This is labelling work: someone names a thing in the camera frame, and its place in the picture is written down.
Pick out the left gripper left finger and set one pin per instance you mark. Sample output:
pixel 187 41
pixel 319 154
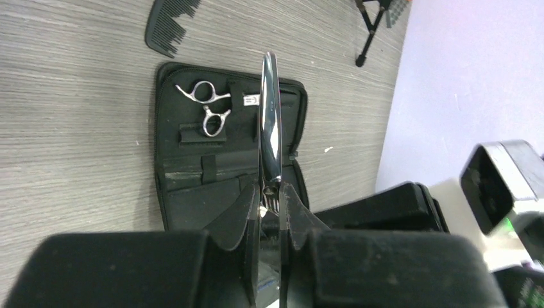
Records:
pixel 212 267

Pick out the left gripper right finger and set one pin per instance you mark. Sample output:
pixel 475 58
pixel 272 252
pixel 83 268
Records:
pixel 324 267

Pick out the silver scissors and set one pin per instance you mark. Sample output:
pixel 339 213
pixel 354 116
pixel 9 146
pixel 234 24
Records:
pixel 223 110
pixel 270 135

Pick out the black zip tool case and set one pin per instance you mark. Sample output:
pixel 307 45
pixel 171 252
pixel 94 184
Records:
pixel 198 177

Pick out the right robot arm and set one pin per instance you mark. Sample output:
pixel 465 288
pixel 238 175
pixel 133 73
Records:
pixel 472 241

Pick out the black flat comb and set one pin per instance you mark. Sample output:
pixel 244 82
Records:
pixel 162 29

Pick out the grey lego baseplate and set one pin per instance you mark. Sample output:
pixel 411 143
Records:
pixel 396 9

